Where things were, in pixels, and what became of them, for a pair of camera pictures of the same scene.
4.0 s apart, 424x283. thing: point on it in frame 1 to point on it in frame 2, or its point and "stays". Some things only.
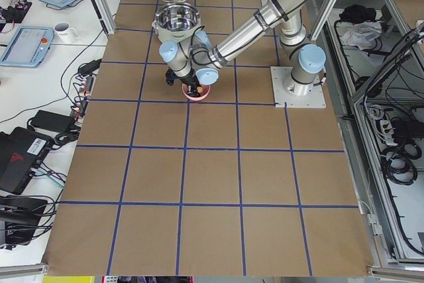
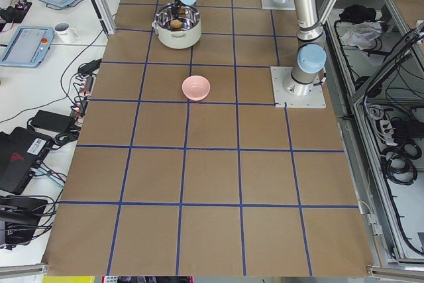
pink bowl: x=206 y=90 stays
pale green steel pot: x=174 y=21 stays
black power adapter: x=57 y=122 stays
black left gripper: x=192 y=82 to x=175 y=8
